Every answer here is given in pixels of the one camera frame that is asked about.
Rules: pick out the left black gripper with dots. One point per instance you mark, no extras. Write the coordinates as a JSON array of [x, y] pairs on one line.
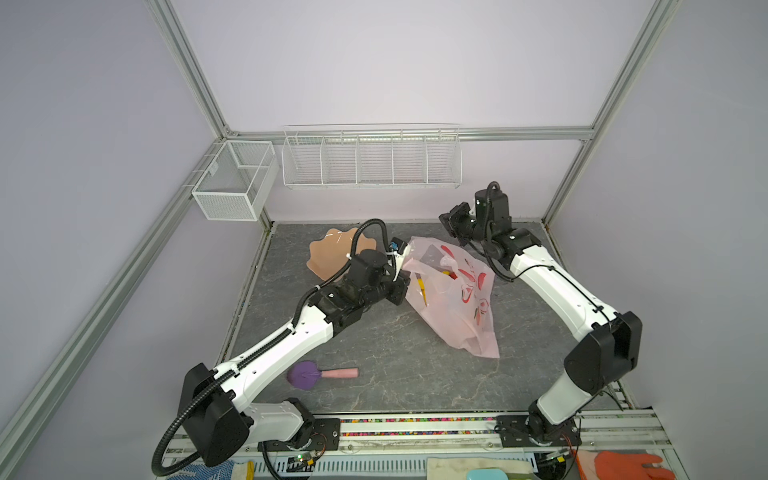
[[399, 285]]

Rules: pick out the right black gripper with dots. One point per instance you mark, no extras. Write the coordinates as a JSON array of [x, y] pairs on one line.
[[455, 215]]

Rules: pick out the long yellow banana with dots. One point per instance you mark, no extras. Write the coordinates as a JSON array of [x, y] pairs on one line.
[[422, 288]]

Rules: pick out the pink fruit print plastic bag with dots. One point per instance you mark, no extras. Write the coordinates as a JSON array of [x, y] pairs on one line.
[[459, 289]]

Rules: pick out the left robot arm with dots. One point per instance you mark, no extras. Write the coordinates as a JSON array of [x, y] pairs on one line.
[[218, 411]]

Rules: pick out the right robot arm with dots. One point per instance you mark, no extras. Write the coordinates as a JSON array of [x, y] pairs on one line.
[[608, 341]]

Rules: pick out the white mesh box basket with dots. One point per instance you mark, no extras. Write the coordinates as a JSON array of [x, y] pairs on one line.
[[236, 183]]

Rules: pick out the beige folded cloth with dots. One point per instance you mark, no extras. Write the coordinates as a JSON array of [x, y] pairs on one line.
[[457, 468]]

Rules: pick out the teal container lid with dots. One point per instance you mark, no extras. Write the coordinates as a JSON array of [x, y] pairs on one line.
[[486, 474]]

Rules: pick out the blue white knit glove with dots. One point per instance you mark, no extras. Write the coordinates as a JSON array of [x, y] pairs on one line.
[[197, 471]]

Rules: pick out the orange rubber glove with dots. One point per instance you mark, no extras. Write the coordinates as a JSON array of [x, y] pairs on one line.
[[608, 465]]

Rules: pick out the white wire wall basket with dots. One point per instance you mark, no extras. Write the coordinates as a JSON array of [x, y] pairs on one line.
[[376, 157]]

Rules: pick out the purple spatula pink handle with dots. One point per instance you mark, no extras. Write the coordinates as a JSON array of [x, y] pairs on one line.
[[305, 375]]

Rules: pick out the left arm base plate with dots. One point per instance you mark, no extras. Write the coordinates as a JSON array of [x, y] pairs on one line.
[[321, 434]]

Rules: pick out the aluminium mounting rail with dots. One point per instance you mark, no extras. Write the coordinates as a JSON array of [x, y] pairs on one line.
[[473, 431]]

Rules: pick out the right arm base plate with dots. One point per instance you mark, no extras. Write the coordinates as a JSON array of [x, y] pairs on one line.
[[523, 430]]

